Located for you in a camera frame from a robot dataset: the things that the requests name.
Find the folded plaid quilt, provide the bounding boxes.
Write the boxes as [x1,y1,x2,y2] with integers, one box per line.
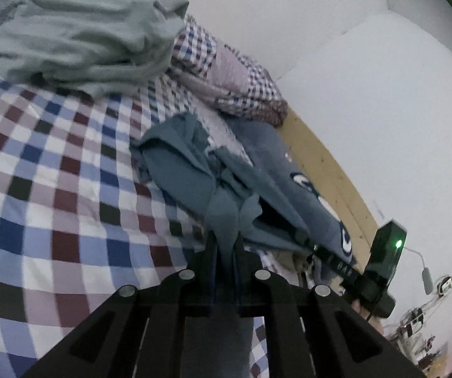
[170,15,288,127]

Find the wall power socket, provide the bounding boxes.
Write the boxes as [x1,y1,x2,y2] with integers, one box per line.
[436,276,452,297]

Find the light grey-green jacket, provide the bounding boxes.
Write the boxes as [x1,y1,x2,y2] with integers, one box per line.
[0,0,188,98]

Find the green clip desk lamp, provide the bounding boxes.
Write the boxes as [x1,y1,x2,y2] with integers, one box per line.
[404,247,434,295]

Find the plaid bed sheet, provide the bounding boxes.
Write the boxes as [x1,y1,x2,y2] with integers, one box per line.
[0,38,314,378]

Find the wooden headboard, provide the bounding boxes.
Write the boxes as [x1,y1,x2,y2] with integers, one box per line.
[278,110,377,269]

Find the person's right hand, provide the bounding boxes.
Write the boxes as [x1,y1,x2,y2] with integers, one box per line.
[351,301,373,321]

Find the blue cartoon pillow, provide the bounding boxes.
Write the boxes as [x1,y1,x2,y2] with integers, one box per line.
[226,117,357,265]

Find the dark teal shirt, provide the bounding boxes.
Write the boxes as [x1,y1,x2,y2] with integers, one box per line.
[129,112,314,259]

